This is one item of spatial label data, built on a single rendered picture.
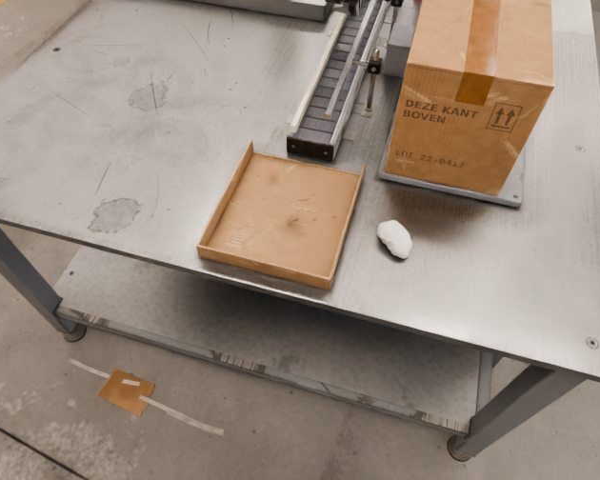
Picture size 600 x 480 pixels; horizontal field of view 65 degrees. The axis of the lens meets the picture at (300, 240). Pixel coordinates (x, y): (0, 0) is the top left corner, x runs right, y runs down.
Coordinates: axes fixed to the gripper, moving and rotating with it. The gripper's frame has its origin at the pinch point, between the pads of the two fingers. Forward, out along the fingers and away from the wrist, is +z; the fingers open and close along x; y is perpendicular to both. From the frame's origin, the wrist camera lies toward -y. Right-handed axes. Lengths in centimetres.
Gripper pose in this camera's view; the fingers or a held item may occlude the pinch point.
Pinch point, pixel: (357, 13)
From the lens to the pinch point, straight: 137.1
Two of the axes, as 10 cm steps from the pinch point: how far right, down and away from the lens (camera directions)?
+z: 1.4, 1.1, 9.8
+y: -9.6, -2.3, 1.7
